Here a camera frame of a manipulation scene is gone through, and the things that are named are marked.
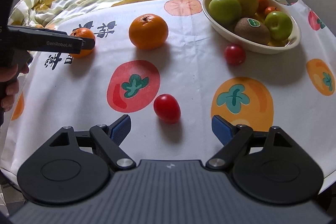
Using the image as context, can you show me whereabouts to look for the green apple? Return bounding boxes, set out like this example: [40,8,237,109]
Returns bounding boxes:
[264,11,293,41]
[208,0,242,27]

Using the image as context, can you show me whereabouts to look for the large orange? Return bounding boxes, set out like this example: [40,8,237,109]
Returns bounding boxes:
[129,14,169,51]

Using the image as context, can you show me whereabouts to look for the cream yellow duck bowl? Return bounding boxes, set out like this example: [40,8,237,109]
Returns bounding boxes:
[202,0,302,55]

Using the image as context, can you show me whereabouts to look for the person left hand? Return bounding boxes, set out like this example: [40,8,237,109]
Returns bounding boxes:
[1,64,29,112]

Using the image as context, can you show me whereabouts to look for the brown kiwi with sticker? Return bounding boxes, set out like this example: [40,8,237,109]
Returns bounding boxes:
[234,18,270,45]

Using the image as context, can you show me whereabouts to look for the medium orange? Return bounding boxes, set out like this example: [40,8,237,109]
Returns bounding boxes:
[68,27,97,59]

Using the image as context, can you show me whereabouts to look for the cherry tomato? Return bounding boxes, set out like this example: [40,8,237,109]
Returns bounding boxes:
[153,94,181,124]
[224,44,246,65]

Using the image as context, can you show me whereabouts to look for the small mandarin front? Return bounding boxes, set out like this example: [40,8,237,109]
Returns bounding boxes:
[264,6,278,16]

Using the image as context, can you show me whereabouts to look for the small mandarin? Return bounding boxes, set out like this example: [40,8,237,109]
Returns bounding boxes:
[257,0,269,14]
[264,6,278,16]

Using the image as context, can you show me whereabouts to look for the cherry tomato front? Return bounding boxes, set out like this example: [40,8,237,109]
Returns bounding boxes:
[153,94,181,124]

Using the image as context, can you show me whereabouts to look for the white fruit print cloth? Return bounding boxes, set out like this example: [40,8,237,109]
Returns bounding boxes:
[1,0,335,184]

